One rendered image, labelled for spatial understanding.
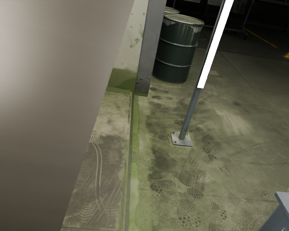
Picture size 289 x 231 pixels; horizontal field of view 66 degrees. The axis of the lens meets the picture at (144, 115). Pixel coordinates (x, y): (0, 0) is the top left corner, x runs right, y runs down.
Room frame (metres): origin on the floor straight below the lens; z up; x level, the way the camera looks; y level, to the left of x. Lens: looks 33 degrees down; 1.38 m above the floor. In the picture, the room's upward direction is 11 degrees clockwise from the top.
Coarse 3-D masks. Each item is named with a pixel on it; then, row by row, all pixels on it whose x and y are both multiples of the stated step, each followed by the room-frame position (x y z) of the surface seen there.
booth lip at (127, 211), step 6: (132, 96) 2.42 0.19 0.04; (132, 102) 2.28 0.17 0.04; (132, 108) 2.15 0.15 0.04; (132, 114) 2.03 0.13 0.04; (132, 120) 1.92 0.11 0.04; (132, 126) 1.81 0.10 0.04; (132, 132) 1.72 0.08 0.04; (126, 198) 0.98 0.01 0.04; (126, 204) 0.93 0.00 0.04; (126, 210) 0.89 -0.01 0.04; (126, 216) 0.85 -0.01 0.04; (126, 222) 0.81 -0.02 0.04; (126, 228) 0.77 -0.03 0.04
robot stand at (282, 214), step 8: (280, 192) 0.73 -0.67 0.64; (288, 192) 0.74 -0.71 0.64; (280, 200) 0.68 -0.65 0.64; (288, 200) 0.69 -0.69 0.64; (280, 208) 0.67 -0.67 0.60; (288, 208) 0.65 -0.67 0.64; (272, 216) 0.68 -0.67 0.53; (280, 216) 0.65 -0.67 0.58; (288, 216) 0.61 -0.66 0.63; (264, 224) 0.68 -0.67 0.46; (272, 224) 0.65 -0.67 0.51; (280, 224) 0.63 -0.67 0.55; (288, 224) 0.60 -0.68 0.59
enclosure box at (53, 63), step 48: (0, 0) 0.32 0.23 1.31; (48, 0) 0.34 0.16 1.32; (96, 0) 0.35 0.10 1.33; (0, 48) 0.32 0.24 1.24; (48, 48) 0.34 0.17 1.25; (96, 48) 0.35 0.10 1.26; (0, 96) 0.32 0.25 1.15; (48, 96) 0.33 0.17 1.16; (96, 96) 0.35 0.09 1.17; (0, 144) 0.31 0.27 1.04; (48, 144) 0.33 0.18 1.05; (0, 192) 0.31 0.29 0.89; (48, 192) 0.33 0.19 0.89
